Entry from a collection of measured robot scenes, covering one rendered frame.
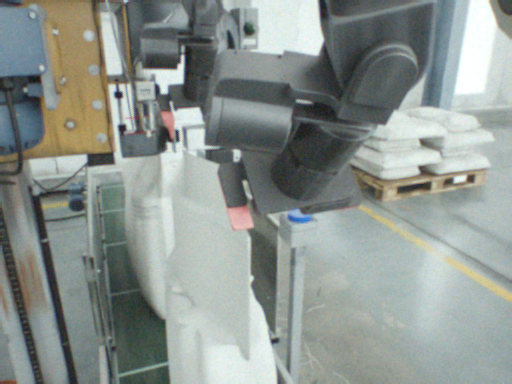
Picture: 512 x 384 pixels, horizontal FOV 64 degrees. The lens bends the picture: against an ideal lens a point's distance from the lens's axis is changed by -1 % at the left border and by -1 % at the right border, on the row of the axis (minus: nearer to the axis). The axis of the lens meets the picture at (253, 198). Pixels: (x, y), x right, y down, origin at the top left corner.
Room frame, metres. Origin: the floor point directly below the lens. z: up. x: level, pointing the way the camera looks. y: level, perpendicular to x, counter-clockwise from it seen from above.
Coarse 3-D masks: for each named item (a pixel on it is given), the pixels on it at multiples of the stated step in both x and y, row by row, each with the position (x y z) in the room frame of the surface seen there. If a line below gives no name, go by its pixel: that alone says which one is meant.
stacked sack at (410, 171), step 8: (352, 160) 3.68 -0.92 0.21; (360, 168) 3.57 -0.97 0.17; (368, 168) 3.45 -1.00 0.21; (408, 168) 3.39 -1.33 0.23; (416, 168) 3.43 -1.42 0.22; (376, 176) 3.34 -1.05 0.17; (384, 176) 3.28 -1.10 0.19; (392, 176) 3.30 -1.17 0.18; (400, 176) 3.32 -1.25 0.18; (408, 176) 3.38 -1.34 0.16
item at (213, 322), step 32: (192, 160) 0.87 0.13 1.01; (192, 192) 0.87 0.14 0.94; (192, 224) 0.60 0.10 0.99; (224, 224) 0.53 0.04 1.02; (192, 256) 0.60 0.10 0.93; (224, 256) 0.53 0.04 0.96; (192, 288) 0.61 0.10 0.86; (224, 288) 0.53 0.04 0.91; (192, 320) 0.57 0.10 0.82; (224, 320) 0.54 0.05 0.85; (256, 320) 0.58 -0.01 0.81; (192, 352) 0.55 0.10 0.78; (224, 352) 0.52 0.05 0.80; (256, 352) 0.53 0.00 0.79
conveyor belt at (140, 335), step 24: (120, 192) 2.38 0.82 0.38; (120, 216) 2.01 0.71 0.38; (120, 240) 1.73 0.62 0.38; (120, 264) 1.51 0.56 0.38; (120, 288) 1.33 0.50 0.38; (120, 312) 1.18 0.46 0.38; (144, 312) 1.18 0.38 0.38; (120, 336) 1.06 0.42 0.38; (144, 336) 1.06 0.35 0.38; (120, 360) 0.95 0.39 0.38; (144, 360) 0.96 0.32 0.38; (168, 360) 0.96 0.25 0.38
